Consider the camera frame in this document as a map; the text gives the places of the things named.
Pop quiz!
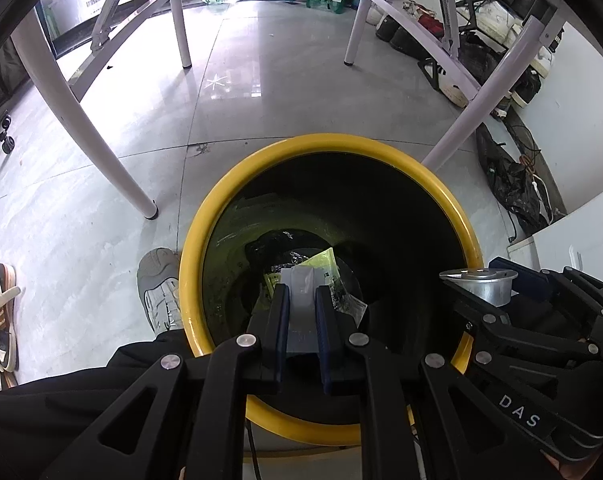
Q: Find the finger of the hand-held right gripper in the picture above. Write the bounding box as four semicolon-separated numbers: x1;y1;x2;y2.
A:
489;256;603;361
441;280;582;367

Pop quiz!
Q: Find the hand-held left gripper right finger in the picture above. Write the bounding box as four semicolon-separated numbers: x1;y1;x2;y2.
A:
315;285;487;480

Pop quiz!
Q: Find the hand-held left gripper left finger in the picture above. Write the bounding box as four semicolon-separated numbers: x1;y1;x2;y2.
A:
36;284;292;480

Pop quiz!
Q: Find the white plastic blister piece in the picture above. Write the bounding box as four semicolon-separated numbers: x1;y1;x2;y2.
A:
280;266;318;356

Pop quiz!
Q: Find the metal tin can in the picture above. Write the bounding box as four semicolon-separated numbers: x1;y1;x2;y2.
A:
439;267;518;307

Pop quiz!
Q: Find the yellow trash bin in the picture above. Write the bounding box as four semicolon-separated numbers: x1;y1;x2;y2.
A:
179;133;483;448

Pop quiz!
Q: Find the person's right hand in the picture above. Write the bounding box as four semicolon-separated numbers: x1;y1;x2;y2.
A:
539;452;599;480

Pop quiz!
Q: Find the clear crumpled wrapper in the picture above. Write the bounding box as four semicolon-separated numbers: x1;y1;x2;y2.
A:
331;285;367;326

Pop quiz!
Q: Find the yellow plastic wrapper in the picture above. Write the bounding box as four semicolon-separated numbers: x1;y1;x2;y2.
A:
301;247;339;286

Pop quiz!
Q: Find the white low cabinet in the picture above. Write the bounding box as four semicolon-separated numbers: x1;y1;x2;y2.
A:
506;194;603;281

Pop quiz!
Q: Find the black bin liner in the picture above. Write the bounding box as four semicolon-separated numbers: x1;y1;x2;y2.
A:
246;230;302;271

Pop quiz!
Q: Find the black plastic bag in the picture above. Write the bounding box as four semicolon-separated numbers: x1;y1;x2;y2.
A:
476;125;549;228

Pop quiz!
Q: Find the person's grey shoe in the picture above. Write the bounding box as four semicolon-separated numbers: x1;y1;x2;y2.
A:
136;247;185;333

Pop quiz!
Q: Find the white table leg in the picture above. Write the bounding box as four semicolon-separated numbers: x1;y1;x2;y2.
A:
344;0;373;67
164;0;192;70
421;15;557;168
12;10;160;221

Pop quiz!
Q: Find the beige worn shoe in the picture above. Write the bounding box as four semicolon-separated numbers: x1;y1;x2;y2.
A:
439;77;469;109

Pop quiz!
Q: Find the white sneaker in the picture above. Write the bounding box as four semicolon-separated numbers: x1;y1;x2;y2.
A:
476;0;527;45
529;42;555;79

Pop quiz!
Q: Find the black shoe rack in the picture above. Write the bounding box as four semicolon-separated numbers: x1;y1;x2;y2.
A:
421;0;567;92

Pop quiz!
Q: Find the person's black trouser leg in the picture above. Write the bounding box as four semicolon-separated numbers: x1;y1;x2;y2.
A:
0;330;262;480

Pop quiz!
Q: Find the black shoe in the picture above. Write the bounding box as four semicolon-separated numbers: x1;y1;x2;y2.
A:
391;30;432;59
376;12;407;42

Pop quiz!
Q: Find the grey metal table brace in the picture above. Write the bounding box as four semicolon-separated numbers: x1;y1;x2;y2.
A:
66;0;182;101
366;0;477;106

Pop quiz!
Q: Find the red white shoe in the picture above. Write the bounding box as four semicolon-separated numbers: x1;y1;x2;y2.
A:
404;0;445;36

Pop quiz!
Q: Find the black cable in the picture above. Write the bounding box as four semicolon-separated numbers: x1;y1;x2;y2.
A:
246;420;263;480

